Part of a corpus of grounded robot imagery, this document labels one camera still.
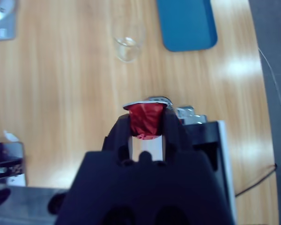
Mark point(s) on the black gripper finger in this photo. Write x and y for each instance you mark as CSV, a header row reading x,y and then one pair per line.
x,y
118,133
175,136

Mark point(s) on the white capsule coffee machine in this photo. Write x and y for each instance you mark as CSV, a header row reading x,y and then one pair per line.
x,y
201,136

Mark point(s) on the red foil coffee capsule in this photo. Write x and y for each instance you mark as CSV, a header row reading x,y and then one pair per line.
x,y
145,119

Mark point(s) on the clear glass cup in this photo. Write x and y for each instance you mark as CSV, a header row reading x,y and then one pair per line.
x,y
128,47

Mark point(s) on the white paper tag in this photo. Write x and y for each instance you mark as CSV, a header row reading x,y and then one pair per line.
x,y
11,136

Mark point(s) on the teal plastic tray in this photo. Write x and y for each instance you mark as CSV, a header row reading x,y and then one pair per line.
x,y
187,25

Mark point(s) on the white mount block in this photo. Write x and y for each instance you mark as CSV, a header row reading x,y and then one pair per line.
x,y
19,179

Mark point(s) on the dark camera post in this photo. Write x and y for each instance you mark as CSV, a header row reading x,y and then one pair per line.
x,y
4,152

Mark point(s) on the arm grey base plate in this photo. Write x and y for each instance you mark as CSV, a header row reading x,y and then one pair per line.
x,y
2,25

